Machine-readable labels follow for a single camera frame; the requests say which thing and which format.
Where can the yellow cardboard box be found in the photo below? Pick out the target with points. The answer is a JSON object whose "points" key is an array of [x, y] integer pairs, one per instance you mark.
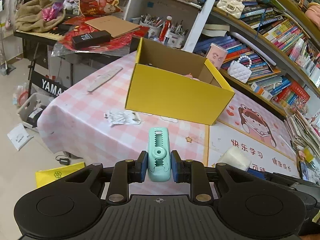
{"points": [[158, 85]]}

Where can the wooden bookshelf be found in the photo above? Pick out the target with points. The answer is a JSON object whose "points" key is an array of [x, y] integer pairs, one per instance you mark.
{"points": [[282, 61]]}

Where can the white quilted pearl handbag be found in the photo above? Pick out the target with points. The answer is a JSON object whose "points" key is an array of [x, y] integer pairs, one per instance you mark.
{"points": [[238, 71]]}

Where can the stack of papers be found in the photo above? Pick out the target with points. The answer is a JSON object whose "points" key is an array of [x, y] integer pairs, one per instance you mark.
{"points": [[305, 142]]}

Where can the keyboard stand with Yamaha label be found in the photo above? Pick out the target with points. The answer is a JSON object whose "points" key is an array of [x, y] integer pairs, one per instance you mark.
{"points": [[42, 39]]}

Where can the black rectangular case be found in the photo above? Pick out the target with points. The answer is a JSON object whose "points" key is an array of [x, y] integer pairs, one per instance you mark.
{"points": [[90, 39]]}

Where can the orange white small box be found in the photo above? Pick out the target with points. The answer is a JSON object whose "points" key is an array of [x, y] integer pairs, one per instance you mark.
{"points": [[260, 91]]}

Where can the beige pearl handbag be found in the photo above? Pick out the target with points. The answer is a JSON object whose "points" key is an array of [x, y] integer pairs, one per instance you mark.
{"points": [[232, 7]]}

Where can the yellow paper bag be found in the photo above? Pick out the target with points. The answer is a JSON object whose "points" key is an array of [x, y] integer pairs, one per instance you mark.
{"points": [[48, 176]]}

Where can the white foam block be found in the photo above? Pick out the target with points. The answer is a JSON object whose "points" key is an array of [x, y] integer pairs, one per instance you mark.
{"points": [[236, 158]]}

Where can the sticker sheet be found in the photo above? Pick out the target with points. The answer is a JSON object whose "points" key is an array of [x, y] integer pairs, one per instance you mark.
{"points": [[127, 117]]}

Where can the brown cardboard sheet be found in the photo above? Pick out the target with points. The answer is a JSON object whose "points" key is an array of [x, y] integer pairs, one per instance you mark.
{"points": [[113, 25]]}

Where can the pink plush chick toy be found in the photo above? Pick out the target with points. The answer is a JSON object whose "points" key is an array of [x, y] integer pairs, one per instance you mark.
{"points": [[191, 77]]}

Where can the brown plush blanket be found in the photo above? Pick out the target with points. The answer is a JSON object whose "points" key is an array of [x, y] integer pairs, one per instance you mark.
{"points": [[30, 17]]}

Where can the white ruler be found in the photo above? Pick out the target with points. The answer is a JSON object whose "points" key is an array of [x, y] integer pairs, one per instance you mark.
{"points": [[102, 79]]}

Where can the pen holder cup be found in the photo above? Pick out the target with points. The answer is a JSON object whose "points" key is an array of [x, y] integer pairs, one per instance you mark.
{"points": [[175, 35]]}

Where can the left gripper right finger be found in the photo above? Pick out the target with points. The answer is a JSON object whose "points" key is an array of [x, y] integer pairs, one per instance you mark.
{"points": [[196, 174]]}

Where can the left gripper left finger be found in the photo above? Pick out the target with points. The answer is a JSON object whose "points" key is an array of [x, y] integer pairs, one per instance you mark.
{"points": [[124, 173]]}

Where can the white storage basket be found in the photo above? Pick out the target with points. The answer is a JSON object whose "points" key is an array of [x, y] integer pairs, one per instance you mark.
{"points": [[32, 109]]}

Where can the pink cylindrical container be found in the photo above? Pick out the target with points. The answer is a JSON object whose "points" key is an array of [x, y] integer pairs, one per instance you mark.
{"points": [[216, 55]]}

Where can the mint green correction tape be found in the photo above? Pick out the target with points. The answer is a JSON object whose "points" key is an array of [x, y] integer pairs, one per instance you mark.
{"points": [[159, 162]]}

